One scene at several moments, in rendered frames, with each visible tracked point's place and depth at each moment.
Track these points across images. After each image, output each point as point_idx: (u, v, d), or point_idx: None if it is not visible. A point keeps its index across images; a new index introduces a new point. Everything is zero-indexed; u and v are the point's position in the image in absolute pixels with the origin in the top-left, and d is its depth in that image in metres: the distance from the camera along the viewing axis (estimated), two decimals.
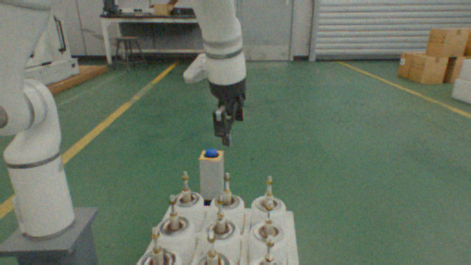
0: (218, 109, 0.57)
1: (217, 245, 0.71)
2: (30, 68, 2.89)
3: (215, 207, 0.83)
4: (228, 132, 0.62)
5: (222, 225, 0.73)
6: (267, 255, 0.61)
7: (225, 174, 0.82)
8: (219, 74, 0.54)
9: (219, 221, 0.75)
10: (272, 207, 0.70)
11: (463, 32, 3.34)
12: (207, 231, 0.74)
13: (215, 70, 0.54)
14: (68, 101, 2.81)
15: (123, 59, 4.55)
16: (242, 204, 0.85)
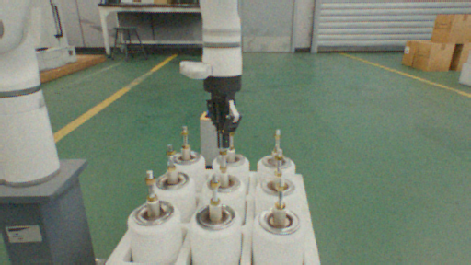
0: (234, 112, 0.56)
1: (241, 180, 0.70)
2: None
3: (218, 165, 0.75)
4: (225, 133, 0.62)
5: (225, 174, 0.67)
6: (278, 201, 0.53)
7: None
8: (231, 63, 0.54)
9: (221, 179, 0.65)
10: (282, 156, 0.62)
11: (470, 17, 3.26)
12: (236, 186, 0.65)
13: (227, 60, 0.54)
14: (64, 86, 2.73)
15: (122, 49, 4.48)
16: (246, 162, 0.77)
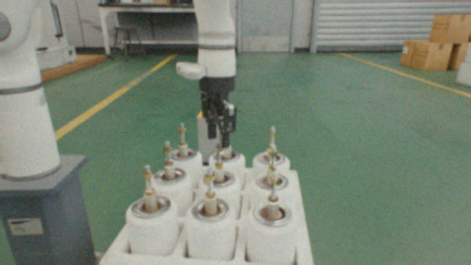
0: (227, 105, 0.57)
1: (206, 191, 0.65)
2: None
3: (214, 161, 0.77)
4: (225, 133, 0.62)
5: (218, 174, 0.67)
6: (270, 195, 0.55)
7: None
8: (224, 64, 0.57)
9: None
10: (276, 152, 0.64)
11: (467, 17, 3.28)
12: (204, 177, 0.69)
13: (222, 62, 0.56)
14: (64, 86, 2.75)
15: (121, 49, 4.50)
16: (243, 158, 0.79)
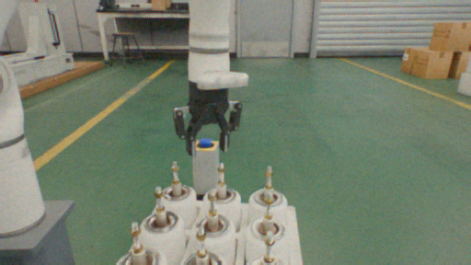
0: (235, 102, 0.60)
1: (206, 243, 0.62)
2: (22, 62, 2.80)
3: (209, 201, 0.74)
4: (221, 134, 0.62)
5: (213, 222, 0.64)
6: (266, 255, 0.52)
7: (220, 164, 0.73)
8: None
9: None
10: (272, 201, 0.61)
11: (468, 26, 3.25)
12: (197, 226, 0.65)
13: None
14: (61, 96, 2.72)
15: (120, 55, 4.46)
16: (238, 198, 0.76)
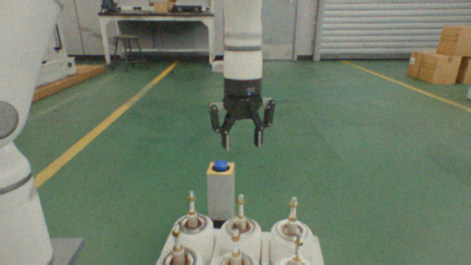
0: (213, 102, 0.59)
1: None
2: None
3: (224, 228, 0.71)
4: (228, 135, 0.62)
5: (236, 263, 0.58)
6: None
7: (239, 196, 0.68)
8: (224, 64, 0.57)
9: None
10: (303, 241, 0.56)
11: None
12: None
13: (224, 61, 0.57)
14: (63, 102, 2.66)
15: (122, 58, 4.41)
16: (254, 237, 0.68)
